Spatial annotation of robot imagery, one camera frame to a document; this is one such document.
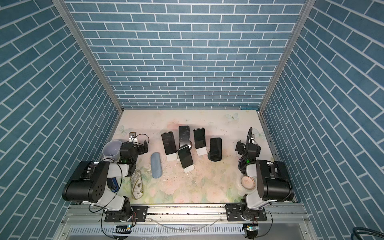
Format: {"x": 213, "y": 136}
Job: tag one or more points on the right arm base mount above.
{"x": 237, "y": 213}

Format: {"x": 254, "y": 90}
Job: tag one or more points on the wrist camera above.
{"x": 133, "y": 137}
{"x": 253, "y": 136}

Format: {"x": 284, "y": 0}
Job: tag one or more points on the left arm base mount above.
{"x": 131, "y": 214}

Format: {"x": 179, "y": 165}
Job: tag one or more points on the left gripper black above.
{"x": 141, "y": 148}

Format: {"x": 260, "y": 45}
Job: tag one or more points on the black round stand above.
{"x": 215, "y": 156}

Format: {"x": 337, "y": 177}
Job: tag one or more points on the tape roll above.
{"x": 248, "y": 183}

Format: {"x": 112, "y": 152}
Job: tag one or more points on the white stand front centre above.
{"x": 189, "y": 168}

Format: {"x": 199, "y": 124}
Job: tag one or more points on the white folding stand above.
{"x": 202, "y": 151}

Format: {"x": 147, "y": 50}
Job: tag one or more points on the right metal corner post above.
{"x": 287, "y": 51}

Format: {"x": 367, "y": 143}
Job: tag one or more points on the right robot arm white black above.
{"x": 266, "y": 182}

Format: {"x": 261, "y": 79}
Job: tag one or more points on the white stand far left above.
{"x": 172, "y": 157}

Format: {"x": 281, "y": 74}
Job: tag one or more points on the patterned glasses case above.
{"x": 137, "y": 188}

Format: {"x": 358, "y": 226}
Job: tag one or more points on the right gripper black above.
{"x": 241, "y": 147}

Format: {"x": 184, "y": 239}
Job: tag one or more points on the purple phone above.
{"x": 169, "y": 143}

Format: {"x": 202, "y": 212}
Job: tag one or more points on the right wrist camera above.
{"x": 253, "y": 136}

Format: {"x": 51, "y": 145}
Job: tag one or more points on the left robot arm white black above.
{"x": 99, "y": 183}

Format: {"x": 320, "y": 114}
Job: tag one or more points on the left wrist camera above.
{"x": 133, "y": 137}

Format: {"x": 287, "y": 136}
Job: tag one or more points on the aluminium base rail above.
{"x": 208, "y": 213}

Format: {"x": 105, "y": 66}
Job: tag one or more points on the black phone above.
{"x": 184, "y": 134}
{"x": 200, "y": 138}
{"x": 216, "y": 144}

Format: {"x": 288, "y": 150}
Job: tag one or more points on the teal phone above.
{"x": 185, "y": 156}

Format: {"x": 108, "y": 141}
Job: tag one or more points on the left metal corner post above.
{"x": 76, "y": 32}

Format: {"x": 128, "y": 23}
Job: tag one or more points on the metal corner post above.
{"x": 76, "y": 32}
{"x": 287, "y": 51}

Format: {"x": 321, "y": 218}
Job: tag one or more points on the white vented cable duct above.
{"x": 156, "y": 230}

